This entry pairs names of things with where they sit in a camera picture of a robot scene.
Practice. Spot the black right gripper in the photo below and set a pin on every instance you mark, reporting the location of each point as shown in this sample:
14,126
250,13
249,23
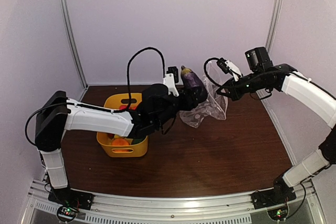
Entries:
234,92

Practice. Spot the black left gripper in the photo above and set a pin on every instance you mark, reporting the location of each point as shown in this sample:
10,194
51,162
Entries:
190,101

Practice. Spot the clear zip top bag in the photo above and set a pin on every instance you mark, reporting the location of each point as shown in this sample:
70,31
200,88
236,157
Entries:
215,106

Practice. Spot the purple toy eggplant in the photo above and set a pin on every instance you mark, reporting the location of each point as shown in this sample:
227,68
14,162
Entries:
191,80

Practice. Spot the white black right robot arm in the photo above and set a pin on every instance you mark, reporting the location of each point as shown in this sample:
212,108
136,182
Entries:
288,80

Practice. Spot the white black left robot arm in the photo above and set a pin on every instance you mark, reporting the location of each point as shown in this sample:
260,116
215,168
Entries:
61,114

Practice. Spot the yellow plastic basket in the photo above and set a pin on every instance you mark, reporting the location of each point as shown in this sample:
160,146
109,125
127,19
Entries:
138,150

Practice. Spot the orange toy orange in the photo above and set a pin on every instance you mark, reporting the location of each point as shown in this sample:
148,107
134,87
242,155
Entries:
120,142

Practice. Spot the right circuit board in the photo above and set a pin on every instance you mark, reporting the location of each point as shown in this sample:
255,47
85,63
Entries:
278,214

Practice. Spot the circuit board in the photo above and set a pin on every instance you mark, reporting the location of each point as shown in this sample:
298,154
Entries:
66,214
278,214

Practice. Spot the left circuit board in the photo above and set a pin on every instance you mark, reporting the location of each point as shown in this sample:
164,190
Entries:
66,214

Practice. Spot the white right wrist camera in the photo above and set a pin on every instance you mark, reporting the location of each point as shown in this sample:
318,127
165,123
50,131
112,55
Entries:
228,66

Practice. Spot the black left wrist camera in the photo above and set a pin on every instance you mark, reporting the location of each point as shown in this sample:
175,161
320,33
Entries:
170,80

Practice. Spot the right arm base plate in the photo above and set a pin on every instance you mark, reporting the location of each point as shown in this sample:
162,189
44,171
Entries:
269,198

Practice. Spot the aluminium front rail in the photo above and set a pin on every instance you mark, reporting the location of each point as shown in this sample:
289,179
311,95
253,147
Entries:
231,208

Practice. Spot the right aluminium corner post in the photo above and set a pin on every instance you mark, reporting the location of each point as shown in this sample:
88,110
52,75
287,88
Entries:
273,24

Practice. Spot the aluminium corner post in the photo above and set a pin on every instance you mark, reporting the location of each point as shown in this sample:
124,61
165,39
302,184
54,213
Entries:
72,43
273,24

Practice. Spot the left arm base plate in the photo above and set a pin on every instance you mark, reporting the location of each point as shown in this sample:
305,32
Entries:
71,198

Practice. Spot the left aluminium corner post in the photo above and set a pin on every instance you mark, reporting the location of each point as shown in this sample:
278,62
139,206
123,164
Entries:
72,43

